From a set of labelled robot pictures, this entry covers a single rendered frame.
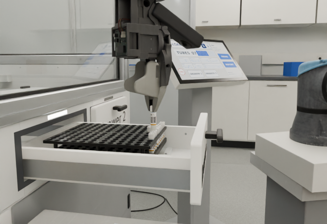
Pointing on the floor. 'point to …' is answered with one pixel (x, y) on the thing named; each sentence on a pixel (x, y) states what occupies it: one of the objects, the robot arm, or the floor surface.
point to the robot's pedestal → (289, 198)
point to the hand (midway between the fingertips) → (155, 104)
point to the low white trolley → (85, 218)
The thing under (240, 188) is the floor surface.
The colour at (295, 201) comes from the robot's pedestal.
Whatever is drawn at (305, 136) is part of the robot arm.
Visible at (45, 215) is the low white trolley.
